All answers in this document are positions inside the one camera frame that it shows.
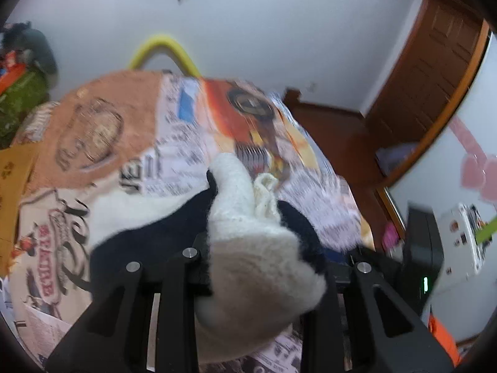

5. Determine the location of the pink small item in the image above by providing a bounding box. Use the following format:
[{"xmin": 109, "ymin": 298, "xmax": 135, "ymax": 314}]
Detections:
[{"xmin": 381, "ymin": 221, "xmax": 402, "ymax": 259}]

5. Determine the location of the bamboo lap desk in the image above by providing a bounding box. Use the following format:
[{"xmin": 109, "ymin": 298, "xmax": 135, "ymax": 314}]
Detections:
[{"xmin": 0, "ymin": 145, "xmax": 41, "ymax": 278}]

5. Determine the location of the orange flat box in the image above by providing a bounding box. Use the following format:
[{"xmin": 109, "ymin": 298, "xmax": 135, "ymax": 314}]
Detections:
[{"xmin": 0, "ymin": 62, "xmax": 30, "ymax": 94}]

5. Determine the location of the white stickered box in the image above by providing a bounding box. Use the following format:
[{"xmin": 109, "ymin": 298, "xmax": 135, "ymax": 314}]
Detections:
[{"xmin": 433, "ymin": 202, "xmax": 490, "ymax": 292}]

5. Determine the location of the white heart-print wardrobe door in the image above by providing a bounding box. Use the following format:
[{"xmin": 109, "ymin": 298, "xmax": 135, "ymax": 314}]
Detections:
[{"xmin": 388, "ymin": 33, "xmax": 497, "ymax": 343}]

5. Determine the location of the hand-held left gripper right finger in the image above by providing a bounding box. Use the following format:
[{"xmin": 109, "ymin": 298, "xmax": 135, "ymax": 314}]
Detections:
[{"xmin": 302, "ymin": 256, "xmax": 456, "ymax": 373}]

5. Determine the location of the brown wooden door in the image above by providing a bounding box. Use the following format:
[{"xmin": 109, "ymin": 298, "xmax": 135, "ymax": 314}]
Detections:
[{"xmin": 361, "ymin": 0, "xmax": 490, "ymax": 187}]

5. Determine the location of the yellow hoop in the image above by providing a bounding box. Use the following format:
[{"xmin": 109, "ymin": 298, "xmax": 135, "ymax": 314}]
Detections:
[{"xmin": 127, "ymin": 34, "xmax": 203, "ymax": 78}]

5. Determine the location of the lavender cloth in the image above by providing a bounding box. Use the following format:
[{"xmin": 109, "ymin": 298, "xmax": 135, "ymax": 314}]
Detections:
[{"xmin": 375, "ymin": 142, "xmax": 422, "ymax": 177}]

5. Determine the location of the green stick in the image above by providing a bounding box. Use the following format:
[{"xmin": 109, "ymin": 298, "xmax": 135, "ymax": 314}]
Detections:
[{"xmin": 474, "ymin": 215, "xmax": 497, "ymax": 243}]

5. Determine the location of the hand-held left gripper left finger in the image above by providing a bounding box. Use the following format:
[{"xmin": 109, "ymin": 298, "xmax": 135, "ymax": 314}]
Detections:
[{"xmin": 44, "ymin": 233, "xmax": 213, "ymax": 373}]

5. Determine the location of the printed bedspread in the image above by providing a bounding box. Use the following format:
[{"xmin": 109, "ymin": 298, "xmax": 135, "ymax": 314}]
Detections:
[{"xmin": 0, "ymin": 69, "xmax": 378, "ymax": 373}]

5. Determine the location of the navy white striped knit sweater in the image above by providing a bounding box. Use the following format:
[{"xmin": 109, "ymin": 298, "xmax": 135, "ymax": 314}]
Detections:
[{"xmin": 89, "ymin": 151, "xmax": 330, "ymax": 365}]

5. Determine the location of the orange cloth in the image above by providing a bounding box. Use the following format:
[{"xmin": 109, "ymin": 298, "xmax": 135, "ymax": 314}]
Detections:
[{"xmin": 427, "ymin": 313, "xmax": 463, "ymax": 368}]

